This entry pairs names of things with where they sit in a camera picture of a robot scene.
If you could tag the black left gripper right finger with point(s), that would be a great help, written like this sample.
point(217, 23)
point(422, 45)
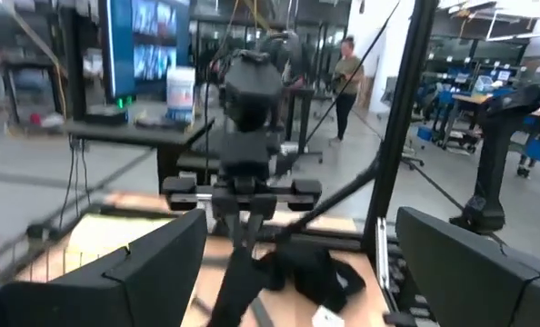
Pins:
point(470, 290)

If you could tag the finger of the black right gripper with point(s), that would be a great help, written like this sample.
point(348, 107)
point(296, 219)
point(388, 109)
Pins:
point(255, 231)
point(234, 231)

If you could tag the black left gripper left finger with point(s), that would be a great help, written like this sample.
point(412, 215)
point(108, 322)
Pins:
point(115, 295)

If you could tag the yellow cloth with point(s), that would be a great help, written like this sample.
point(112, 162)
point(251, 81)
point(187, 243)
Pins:
point(115, 236)

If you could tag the large black cloth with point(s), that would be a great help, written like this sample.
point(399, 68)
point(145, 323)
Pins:
point(306, 272)

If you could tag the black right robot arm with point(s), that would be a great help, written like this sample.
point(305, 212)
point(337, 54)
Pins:
point(252, 86)

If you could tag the black standing desk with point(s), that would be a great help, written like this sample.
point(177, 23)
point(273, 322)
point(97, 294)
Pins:
point(299, 113)

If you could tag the white wipes tub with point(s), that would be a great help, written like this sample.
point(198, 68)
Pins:
point(181, 91)

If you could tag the dark grey side desk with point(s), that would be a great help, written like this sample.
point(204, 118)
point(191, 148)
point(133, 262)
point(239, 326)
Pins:
point(138, 134)

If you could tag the person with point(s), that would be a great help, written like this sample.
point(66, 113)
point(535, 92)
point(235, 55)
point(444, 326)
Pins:
point(347, 72)

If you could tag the black computer monitor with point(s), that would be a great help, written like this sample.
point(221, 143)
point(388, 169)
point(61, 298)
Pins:
point(124, 45)

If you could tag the wooden work table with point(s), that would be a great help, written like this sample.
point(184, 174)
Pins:
point(470, 97)

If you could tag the background shelf rack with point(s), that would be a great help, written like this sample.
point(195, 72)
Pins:
point(24, 63)

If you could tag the black pedestal stand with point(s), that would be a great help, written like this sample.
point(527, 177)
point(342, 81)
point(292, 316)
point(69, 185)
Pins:
point(492, 150)

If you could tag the black aluminium table frame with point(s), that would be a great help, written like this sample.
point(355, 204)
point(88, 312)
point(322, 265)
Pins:
point(402, 113)

